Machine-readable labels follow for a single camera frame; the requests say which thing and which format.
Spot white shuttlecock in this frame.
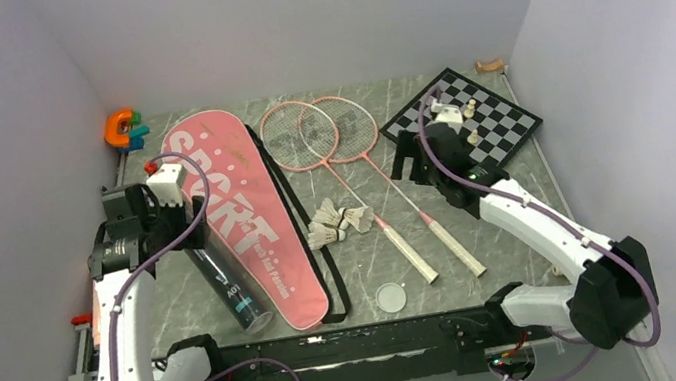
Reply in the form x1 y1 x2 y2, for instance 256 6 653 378
307 225 347 251
338 206 375 234
312 198 349 230

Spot black shuttlecock tube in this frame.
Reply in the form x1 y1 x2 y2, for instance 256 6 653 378
185 243 273 335

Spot clear tube lid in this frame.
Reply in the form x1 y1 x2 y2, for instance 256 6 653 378
375 282 407 314

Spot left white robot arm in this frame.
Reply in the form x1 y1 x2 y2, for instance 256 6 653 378
88 196 227 381

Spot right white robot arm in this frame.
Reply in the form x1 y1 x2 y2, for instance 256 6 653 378
391 122 661 350

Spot right pink badminton racket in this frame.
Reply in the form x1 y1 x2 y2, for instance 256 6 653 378
298 95 487 278

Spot pink badminton racket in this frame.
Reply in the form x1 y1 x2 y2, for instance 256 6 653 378
255 83 442 308
298 95 487 278

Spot left pink badminton racket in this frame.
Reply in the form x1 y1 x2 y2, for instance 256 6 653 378
255 83 442 308

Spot white chess piece lower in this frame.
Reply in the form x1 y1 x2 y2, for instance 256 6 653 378
467 129 480 145

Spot white chess piece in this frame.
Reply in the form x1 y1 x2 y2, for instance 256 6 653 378
463 99 477 120
467 129 480 145

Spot white chess piece upper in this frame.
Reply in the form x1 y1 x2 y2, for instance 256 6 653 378
463 99 477 120

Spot black white chessboard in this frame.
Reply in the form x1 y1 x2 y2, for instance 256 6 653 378
380 68 543 167

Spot wooden arch block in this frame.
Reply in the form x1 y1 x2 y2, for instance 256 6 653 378
474 58 506 74

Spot pink racket bag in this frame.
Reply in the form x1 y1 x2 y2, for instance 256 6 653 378
161 109 351 331

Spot blue green toy blocks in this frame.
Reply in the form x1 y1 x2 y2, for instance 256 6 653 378
119 110 150 153

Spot orange C toy block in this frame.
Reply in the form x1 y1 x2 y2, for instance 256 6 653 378
103 108 134 149

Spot red clamp knob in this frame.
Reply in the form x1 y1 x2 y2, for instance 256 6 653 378
70 313 93 326

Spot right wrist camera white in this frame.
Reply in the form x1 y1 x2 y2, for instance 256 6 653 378
430 99 464 127

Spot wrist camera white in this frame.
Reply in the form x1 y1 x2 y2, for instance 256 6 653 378
430 99 464 127
146 163 186 207

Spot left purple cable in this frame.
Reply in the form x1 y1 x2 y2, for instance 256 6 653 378
73 136 304 381

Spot purple cable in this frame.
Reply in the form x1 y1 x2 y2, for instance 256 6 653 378
73 136 304 381
412 57 670 381

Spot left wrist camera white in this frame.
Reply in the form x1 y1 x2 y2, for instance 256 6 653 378
146 163 186 207

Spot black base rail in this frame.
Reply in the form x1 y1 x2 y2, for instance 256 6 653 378
205 303 550 381

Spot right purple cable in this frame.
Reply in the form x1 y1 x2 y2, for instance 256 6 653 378
412 57 670 381

